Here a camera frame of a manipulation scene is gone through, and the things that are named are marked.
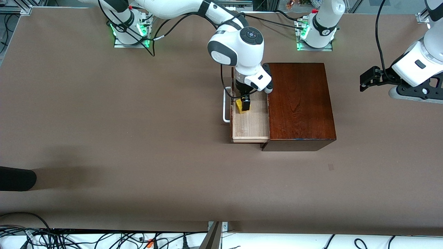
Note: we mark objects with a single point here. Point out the black cylindrical object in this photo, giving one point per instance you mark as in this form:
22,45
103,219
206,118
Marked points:
17,178

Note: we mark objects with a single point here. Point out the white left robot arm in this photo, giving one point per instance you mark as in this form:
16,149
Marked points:
418,62

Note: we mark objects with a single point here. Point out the aluminium profile post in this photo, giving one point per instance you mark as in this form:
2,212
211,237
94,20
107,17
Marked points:
213,238

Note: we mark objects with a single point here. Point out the aluminium frame bracket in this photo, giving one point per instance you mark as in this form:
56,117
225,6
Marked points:
423,18
24,9

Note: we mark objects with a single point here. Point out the yellow cube block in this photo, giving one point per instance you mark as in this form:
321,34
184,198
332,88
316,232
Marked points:
238,110

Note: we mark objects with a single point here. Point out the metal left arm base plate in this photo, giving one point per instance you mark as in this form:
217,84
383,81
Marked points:
301,47

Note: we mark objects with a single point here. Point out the white power strip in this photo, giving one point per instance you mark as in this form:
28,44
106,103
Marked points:
238,2

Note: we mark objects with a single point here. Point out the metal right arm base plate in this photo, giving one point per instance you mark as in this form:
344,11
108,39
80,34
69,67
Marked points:
119,45

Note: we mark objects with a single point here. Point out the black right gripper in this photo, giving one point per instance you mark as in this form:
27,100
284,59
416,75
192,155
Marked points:
242,88

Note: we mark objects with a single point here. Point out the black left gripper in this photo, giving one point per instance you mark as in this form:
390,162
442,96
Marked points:
385,75

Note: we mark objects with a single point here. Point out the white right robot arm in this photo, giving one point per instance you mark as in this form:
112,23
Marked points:
238,48

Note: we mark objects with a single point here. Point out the dark brown wooden cabinet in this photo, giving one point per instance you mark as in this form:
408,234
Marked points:
301,103

